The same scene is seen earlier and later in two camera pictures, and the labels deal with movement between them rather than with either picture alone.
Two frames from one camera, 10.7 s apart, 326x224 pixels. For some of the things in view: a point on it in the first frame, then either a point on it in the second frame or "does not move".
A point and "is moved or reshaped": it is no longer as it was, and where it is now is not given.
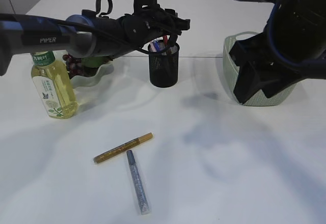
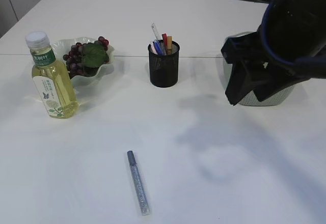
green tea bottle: [54, 84] does not move
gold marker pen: [103, 156] is moved or reshaped
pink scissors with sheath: [153, 47] does not move
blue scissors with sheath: [157, 46] does not move
